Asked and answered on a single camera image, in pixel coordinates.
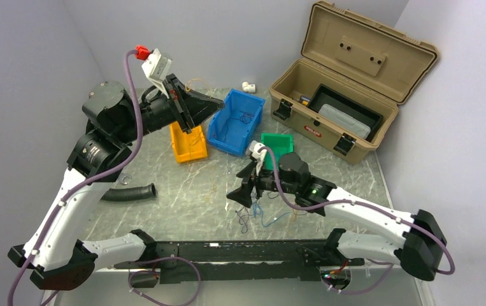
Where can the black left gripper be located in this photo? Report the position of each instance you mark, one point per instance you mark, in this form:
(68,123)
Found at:
(191,108)

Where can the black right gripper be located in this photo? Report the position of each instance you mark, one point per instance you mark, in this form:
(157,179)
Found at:
(242,194)

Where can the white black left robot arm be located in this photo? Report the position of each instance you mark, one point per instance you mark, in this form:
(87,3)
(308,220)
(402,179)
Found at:
(117,123)

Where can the white pipe elbow fitting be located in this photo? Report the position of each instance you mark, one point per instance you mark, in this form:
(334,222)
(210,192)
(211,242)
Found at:
(248,87)

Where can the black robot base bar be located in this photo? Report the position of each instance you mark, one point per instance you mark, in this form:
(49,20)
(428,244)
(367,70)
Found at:
(241,260)

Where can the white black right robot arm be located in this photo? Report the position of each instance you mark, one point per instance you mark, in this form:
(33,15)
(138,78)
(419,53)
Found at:
(415,242)

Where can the blue plastic bin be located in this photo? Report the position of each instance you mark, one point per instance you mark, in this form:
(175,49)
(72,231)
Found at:
(231,128)

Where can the orange plastic bin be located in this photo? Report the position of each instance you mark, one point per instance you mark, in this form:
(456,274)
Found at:
(187,146)

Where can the green plastic bin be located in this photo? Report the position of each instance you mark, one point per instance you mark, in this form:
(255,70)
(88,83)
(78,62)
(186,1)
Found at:
(280,143)

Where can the silver wrench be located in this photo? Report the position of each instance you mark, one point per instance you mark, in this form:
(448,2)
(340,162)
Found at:
(124,179)

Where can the black tool box tray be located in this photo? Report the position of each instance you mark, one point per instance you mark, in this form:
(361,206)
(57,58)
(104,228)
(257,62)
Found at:
(324,95)

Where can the grey plastic case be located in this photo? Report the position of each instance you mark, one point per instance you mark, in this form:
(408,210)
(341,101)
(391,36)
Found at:
(345,121)

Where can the tan tool box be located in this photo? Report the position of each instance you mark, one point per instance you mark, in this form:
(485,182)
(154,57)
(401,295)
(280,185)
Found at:
(368,62)

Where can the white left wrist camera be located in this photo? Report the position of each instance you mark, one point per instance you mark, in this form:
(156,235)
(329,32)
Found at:
(156,66)

